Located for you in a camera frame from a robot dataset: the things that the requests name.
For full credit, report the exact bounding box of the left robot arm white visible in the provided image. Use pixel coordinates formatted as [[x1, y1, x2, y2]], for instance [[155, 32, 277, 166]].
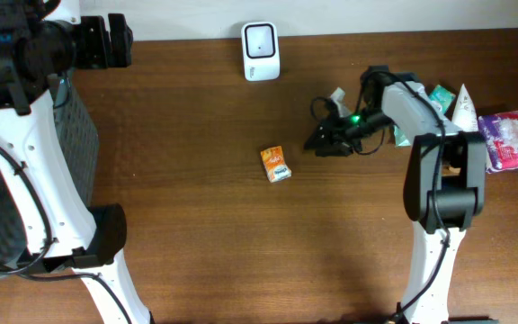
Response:
[[0, 1, 153, 323]]

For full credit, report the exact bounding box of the small green tissue packet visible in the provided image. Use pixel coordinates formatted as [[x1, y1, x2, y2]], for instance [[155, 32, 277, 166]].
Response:
[[429, 85, 456, 114]]

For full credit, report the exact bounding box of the pink floral pad package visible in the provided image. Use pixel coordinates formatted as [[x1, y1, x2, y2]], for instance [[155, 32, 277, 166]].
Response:
[[478, 111, 518, 174]]

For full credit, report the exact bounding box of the white barcode scanner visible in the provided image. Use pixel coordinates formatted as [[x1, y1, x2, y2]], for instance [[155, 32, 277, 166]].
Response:
[[241, 22, 281, 82]]

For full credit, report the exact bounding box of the grey plastic mesh basket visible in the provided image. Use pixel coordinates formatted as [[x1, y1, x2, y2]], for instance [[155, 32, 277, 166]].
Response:
[[0, 76, 99, 279]]

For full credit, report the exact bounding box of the teal wipes packet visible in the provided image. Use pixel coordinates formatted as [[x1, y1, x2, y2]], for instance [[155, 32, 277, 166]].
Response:
[[393, 126, 411, 148]]

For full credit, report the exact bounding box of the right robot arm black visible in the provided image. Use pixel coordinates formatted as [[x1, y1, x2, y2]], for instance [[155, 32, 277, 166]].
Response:
[[304, 66, 486, 323]]

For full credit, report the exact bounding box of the orange white packet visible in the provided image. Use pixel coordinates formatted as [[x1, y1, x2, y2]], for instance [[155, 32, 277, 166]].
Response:
[[260, 146, 292, 183]]

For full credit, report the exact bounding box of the white tube gold cap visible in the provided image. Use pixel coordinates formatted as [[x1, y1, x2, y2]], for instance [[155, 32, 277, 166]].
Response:
[[451, 85, 478, 132]]

